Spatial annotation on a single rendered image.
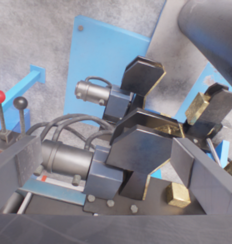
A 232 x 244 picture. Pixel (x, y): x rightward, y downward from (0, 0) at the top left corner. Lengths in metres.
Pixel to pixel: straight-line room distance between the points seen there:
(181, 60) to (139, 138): 0.90
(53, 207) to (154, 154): 0.36
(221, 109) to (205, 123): 0.11
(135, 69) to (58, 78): 0.89
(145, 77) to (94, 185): 0.54
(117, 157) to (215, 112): 0.68
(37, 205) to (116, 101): 0.57
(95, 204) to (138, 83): 0.57
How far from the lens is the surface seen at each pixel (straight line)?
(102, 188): 0.60
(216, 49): 0.61
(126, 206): 0.67
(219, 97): 1.00
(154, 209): 0.71
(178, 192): 0.73
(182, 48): 1.25
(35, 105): 1.86
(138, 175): 0.57
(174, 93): 1.36
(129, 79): 0.87
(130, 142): 0.45
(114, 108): 0.93
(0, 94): 0.52
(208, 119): 1.07
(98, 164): 0.56
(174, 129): 0.51
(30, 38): 1.57
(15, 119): 1.82
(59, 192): 0.65
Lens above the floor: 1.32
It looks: 51 degrees down
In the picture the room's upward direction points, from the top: 170 degrees counter-clockwise
